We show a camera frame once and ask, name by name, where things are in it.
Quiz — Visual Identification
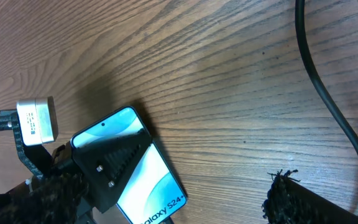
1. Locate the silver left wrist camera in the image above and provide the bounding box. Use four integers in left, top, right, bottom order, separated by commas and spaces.
16, 96, 58, 146

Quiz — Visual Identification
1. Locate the Samsung Galaxy smartphone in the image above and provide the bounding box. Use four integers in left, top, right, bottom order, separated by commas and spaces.
71, 106, 187, 223

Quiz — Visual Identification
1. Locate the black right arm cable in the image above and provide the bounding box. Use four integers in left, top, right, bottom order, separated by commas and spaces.
294, 0, 358, 220

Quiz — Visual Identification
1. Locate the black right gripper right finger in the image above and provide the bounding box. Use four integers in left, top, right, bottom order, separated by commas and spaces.
262, 170, 358, 224

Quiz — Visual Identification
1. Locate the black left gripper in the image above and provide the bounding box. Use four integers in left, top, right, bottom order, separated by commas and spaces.
26, 129, 152, 224

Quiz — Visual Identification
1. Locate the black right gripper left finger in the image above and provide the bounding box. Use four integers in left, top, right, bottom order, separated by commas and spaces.
0, 173, 89, 223

